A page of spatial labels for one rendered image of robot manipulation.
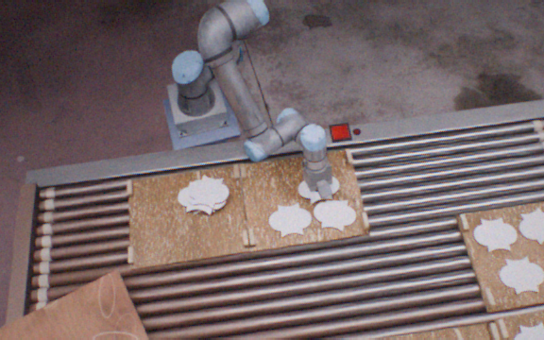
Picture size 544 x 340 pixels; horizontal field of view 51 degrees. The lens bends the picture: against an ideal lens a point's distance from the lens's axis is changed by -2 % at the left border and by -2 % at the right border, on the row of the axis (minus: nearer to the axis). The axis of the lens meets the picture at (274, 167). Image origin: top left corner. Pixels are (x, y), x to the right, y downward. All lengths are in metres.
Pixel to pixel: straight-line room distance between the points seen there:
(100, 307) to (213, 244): 0.42
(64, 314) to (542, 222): 1.59
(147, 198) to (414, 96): 1.97
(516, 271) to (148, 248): 1.22
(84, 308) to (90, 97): 2.09
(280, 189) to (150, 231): 0.48
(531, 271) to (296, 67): 2.14
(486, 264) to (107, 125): 2.39
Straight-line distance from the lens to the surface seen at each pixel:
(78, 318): 1.88
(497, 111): 2.40
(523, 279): 2.03
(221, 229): 2.00
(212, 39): 1.73
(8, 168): 3.65
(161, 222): 2.06
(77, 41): 4.15
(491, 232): 2.07
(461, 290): 1.98
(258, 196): 2.05
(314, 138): 1.77
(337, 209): 2.01
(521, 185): 2.23
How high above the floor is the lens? 2.71
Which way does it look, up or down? 57 degrees down
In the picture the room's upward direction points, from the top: 5 degrees counter-clockwise
